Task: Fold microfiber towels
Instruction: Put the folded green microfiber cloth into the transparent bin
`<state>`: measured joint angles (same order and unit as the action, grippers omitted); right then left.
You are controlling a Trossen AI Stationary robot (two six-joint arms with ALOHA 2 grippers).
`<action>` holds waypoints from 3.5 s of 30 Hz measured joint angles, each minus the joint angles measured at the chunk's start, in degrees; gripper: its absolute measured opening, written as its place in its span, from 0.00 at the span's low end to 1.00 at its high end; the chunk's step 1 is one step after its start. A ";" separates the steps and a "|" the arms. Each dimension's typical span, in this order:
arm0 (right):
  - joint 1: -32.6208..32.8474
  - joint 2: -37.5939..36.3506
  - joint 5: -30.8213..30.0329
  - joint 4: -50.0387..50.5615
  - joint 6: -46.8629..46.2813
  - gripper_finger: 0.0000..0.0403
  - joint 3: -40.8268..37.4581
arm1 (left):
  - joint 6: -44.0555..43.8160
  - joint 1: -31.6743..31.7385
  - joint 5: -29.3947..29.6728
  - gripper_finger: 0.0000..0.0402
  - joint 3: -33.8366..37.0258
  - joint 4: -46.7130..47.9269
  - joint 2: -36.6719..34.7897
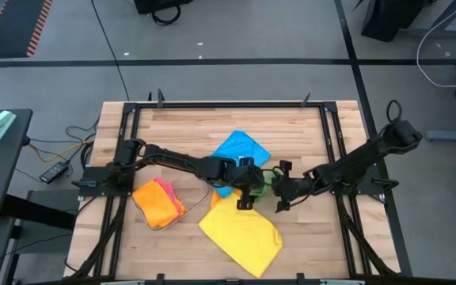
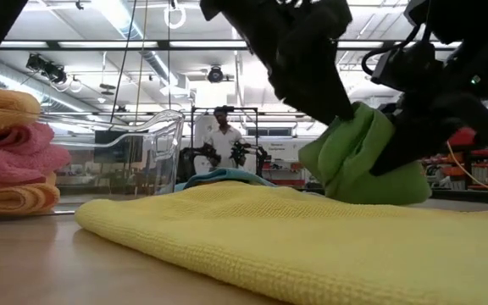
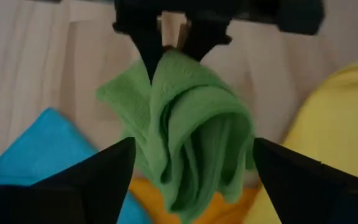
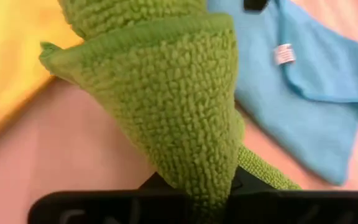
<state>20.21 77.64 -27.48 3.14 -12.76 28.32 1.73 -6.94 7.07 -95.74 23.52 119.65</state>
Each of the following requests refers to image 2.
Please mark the person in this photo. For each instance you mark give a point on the person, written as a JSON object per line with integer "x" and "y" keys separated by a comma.
{"x": 225, "y": 142}

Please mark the yellow microfiber towel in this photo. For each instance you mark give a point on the yellow microfiber towel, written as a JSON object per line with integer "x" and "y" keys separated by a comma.
{"x": 290, "y": 245}

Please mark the black overhead light bar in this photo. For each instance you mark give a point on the black overhead light bar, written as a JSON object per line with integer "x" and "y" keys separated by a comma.
{"x": 100, "y": 44}

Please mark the red storage bin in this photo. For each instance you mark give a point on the red storage bin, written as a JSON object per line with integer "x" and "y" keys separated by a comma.
{"x": 462, "y": 137}

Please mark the green microfiber towel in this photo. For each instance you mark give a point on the green microfiber towel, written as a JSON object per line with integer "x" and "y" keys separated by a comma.
{"x": 354, "y": 169}

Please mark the black monitor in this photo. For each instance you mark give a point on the black monitor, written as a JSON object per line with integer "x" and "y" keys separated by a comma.
{"x": 117, "y": 148}

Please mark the black ceiling spotlight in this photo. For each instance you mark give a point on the black ceiling spotlight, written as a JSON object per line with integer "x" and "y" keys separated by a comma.
{"x": 215, "y": 75}
{"x": 45, "y": 68}

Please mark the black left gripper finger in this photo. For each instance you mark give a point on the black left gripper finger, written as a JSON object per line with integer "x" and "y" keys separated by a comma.
{"x": 312, "y": 80}

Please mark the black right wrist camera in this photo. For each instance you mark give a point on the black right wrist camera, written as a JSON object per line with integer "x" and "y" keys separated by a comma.
{"x": 409, "y": 68}

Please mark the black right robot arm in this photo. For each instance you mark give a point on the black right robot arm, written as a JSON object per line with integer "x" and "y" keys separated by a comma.
{"x": 460, "y": 17}

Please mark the red tool chest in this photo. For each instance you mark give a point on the red tool chest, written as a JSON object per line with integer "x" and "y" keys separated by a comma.
{"x": 288, "y": 183}

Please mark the black background robot arm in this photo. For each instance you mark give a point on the black background robot arm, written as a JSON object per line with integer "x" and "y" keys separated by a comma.
{"x": 201, "y": 154}
{"x": 244, "y": 152}

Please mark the blue microfiber towel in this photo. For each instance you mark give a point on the blue microfiber towel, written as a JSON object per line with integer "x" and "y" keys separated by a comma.
{"x": 227, "y": 174}

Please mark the orange microfiber towel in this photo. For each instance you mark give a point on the orange microfiber towel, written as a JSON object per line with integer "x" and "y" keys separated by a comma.
{"x": 2, "y": 108}
{"x": 11, "y": 199}

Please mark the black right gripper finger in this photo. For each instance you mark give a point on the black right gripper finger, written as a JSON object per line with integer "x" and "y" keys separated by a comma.
{"x": 447, "y": 123}

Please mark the clear plastic bin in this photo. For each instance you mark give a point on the clear plastic bin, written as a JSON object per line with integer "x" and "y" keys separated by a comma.
{"x": 159, "y": 140}

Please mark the black storage shelf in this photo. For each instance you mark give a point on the black storage shelf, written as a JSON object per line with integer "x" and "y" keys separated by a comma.
{"x": 456, "y": 171}

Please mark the silver air duct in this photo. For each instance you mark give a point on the silver air duct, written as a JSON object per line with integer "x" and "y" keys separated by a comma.
{"x": 15, "y": 78}
{"x": 159, "y": 68}

